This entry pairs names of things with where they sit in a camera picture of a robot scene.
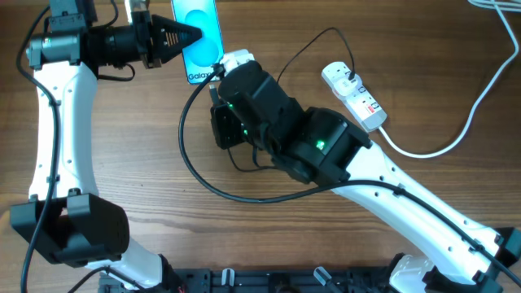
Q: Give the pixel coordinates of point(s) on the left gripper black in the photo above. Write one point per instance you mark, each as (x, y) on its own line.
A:
(157, 27)

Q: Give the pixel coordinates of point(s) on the white power strip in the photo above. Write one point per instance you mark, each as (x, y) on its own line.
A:
(361, 104)

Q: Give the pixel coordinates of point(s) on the white charger adapter plug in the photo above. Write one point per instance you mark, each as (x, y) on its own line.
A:
(343, 86)

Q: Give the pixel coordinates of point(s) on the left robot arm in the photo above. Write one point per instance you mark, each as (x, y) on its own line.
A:
(65, 220)

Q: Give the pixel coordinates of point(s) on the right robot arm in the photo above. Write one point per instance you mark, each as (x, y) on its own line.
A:
(321, 146)

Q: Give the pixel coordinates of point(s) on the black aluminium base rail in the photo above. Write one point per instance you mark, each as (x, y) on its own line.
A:
(364, 279)

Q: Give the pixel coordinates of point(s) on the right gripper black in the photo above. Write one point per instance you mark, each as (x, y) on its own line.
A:
(228, 136)

